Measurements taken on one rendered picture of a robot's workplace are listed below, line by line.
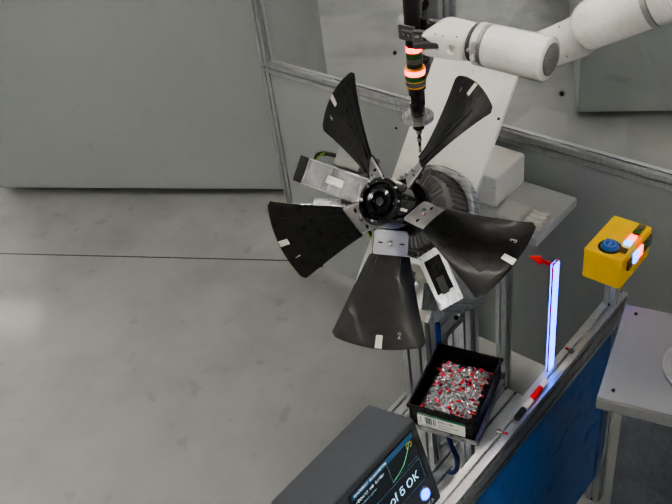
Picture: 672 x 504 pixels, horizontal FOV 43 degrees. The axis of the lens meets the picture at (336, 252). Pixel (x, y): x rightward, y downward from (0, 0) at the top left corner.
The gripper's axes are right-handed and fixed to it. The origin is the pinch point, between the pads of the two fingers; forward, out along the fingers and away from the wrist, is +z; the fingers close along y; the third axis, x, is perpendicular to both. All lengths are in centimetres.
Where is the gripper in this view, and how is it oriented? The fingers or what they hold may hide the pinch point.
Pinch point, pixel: (413, 28)
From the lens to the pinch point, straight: 181.8
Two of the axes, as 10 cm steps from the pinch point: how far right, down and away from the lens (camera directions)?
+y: 6.4, -5.2, 5.6
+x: -1.1, -7.8, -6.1
